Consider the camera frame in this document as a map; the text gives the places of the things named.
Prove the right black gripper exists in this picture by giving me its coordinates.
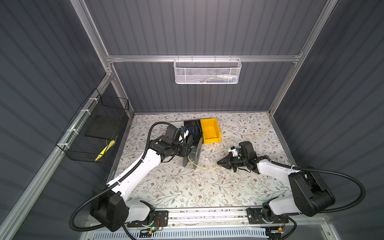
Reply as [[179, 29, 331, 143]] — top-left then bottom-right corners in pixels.
[[217, 151, 247, 172]]

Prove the grey perforated cable spool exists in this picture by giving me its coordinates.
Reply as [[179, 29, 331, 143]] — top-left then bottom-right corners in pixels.
[[183, 136, 203, 170]]

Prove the yellow cable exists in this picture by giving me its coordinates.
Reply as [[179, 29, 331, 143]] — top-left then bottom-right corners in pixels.
[[187, 124, 272, 172]]

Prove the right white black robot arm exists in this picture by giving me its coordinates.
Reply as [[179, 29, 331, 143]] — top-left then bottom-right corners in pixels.
[[217, 141, 366, 224]]

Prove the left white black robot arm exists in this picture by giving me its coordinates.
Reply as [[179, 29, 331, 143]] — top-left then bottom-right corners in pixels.
[[69, 122, 193, 232]]

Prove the black plastic bin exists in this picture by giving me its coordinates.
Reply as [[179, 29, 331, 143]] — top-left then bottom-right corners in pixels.
[[184, 119, 203, 145]]

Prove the yellow plastic bin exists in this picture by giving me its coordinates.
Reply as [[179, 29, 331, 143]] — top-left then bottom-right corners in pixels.
[[201, 118, 222, 144]]

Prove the floral table mat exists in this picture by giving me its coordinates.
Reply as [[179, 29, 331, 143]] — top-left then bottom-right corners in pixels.
[[116, 113, 291, 208]]

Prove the yellow black tool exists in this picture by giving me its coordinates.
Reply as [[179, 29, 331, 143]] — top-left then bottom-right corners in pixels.
[[95, 140, 116, 162]]

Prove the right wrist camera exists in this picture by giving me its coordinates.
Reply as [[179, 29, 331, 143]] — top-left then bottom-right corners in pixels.
[[228, 147, 242, 157]]

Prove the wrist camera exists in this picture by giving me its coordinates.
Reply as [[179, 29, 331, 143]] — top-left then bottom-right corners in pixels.
[[180, 126, 190, 139], [228, 147, 242, 157]]

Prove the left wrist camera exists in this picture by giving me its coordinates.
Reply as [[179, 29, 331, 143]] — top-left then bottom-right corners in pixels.
[[180, 126, 190, 139]]

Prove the blue cables bundle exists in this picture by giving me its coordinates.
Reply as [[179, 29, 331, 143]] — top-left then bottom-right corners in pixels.
[[187, 122, 202, 140]]

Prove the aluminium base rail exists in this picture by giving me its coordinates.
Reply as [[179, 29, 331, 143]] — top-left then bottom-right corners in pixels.
[[83, 205, 310, 232]]

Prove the white wire mesh basket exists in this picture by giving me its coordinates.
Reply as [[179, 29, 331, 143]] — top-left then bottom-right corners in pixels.
[[173, 59, 242, 85]]

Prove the black wire mesh basket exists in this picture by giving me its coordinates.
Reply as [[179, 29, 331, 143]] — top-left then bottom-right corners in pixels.
[[56, 89, 130, 164]]

